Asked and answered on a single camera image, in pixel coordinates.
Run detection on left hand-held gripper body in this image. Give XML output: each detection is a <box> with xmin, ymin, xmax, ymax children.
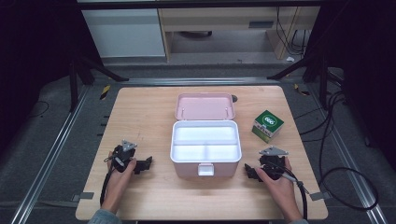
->
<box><xmin>111</xmin><ymin>139</ymin><xmax>138</xmax><ymax>174</ymax></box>

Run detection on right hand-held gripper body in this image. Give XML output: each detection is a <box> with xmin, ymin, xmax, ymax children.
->
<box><xmin>258</xmin><ymin>146</ymin><xmax>290</xmax><ymax>182</ymax></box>

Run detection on green and white cardboard box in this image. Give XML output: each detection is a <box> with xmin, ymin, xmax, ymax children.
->
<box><xmin>250</xmin><ymin>109</ymin><xmax>285</xmax><ymax>145</ymax></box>

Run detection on white divided tray insert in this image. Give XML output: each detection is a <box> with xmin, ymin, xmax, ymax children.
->
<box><xmin>170</xmin><ymin>119</ymin><xmax>243</xmax><ymax>163</ymax></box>

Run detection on pink storage box with lid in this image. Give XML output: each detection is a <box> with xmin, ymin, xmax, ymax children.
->
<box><xmin>169</xmin><ymin>91</ymin><xmax>243</xmax><ymax>178</ymax></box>

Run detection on person's right hand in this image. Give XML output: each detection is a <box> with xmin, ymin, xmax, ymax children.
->
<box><xmin>255</xmin><ymin>156</ymin><xmax>304</xmax><ymax>223</ymax></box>

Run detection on person's left hand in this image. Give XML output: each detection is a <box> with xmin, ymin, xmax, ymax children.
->
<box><xmin>100</xmin><ymin>151</ymin><xmax>138</xmax><ymax>216</ymax></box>

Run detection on yellow black tape strip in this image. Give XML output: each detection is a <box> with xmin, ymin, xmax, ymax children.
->
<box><xmin>99</xmin><ymin>84</ymin><xmax>112</xmax><ymax>101</ymax></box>
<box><xmin>293</xmin><ymin>83</ymin><xmax>311</xmax><ymax>97</ymax></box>

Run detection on black metal stand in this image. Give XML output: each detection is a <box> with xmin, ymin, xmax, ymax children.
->
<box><xmin>266</xmin><ymin>50</ymin><xmax>332</xmax><ymax>110</ymax></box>
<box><xmin>67</xmin><ymin>50</ymin><xmax>131</xmax><ymax>114</ymax></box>

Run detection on white cabinet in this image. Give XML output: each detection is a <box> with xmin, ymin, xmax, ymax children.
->
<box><xmin>80</xmin><ymin>7</ymin><xmax>166</xmax><ymax>59</ymax></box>

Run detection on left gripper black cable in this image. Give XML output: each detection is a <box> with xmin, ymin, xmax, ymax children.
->
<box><xmin>99</xmin><ymin>154</ymin><xmax>117</xmax><ymax>207</ymax></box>

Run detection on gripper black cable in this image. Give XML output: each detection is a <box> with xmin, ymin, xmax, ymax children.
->
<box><xmin>274</xmin><ymin>161</ymin><xmax>310</xmax><ymax>220</ymax></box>
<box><xmin>99</xmin><ymin>154</ymin><xmax>117</xmax><ymax>207</ymax></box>

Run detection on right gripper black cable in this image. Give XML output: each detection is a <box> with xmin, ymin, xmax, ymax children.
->
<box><xmin>274</xmin><ymin>161</ymin><xmax>310</xmax><ymax>220</ymax></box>

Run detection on black floor cable loop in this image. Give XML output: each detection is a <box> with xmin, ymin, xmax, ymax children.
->
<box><xmin>293</xmin><ymin>89</ymin><xmax>380</xmax><ymax>212</ymax></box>

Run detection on grey metal table bracket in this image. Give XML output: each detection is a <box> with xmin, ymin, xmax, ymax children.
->
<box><xmin>71</xmin><ymin>191</ymin><xmax>95</xmax><ymax>203</ymax></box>
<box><xmin>309</xmin><ymin>190</ymin><xmax>333</xmax><ymax>202</ymax></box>

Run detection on aluminium floor rail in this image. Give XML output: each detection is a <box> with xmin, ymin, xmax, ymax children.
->
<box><xmin>120</xmin><ymin>77</ymin><xmax>281</xmax><ymax>87</ymax></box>
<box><xmin>9</xmin><ymin>84</ymin><xmax>92</xmax><ymax>224</ymax></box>
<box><xmin>305</xmin><ymin>83</ymin><xmax>389</xmax><ymax>224</ymax></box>

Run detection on thin black floor cable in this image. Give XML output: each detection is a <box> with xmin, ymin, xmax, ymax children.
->
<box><xmin>25</xmin><ymin>99</ymin><xmax>50</xmax><ymax>119</ymax></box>

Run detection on black cables under desk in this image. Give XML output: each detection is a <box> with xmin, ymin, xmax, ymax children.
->
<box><xmin>275</xmin><ymin>7</ymin><xmax>312</xmax><ymax>57</ymax></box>

